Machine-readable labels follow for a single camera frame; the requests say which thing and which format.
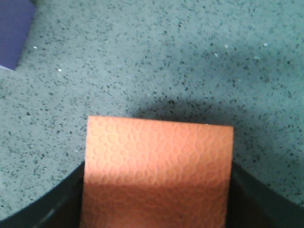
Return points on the purple foam cube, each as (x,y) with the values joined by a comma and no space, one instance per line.
(15,19)

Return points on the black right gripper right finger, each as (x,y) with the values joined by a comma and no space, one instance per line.
(252,204)

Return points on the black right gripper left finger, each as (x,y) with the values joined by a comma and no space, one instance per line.
(59,208)

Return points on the orange foam cube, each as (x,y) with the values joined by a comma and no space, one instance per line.
(142,173)

